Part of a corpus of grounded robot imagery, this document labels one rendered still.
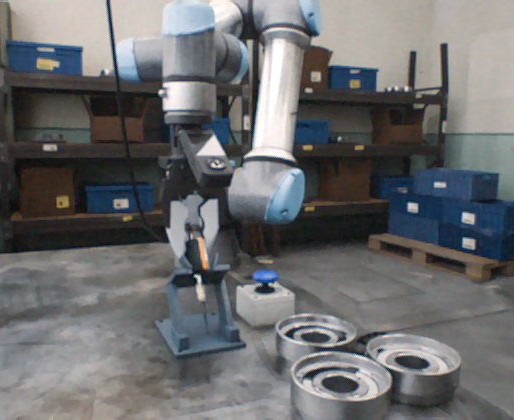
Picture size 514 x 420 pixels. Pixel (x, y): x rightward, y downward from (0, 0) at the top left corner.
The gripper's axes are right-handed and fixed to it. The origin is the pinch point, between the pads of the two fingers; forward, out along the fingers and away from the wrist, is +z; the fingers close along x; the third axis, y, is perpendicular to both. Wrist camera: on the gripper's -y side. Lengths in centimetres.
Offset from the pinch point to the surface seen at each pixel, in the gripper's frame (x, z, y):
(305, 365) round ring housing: -6.5, 8.6, -22.3
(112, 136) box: -32, -14, 325
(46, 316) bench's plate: 20.4, 11.8, 13.5
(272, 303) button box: -11.5, 8.3, -3.2
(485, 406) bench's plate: -23.2, 11.8, -32.5
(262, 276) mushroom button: -10.8, 4.6, -0.9
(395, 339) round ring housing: -20.2, 8.3, -21.0
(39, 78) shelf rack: 18, -54, 320
